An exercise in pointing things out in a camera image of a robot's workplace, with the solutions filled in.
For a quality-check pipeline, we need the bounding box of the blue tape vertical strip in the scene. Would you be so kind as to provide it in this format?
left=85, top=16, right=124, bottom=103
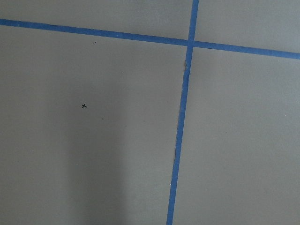
left=166, top=0, right=199, bottom=225

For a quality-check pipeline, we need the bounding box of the blue tape horizontal strip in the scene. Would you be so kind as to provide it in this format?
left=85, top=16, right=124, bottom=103
left=0, top=19, right=300, bottom=60

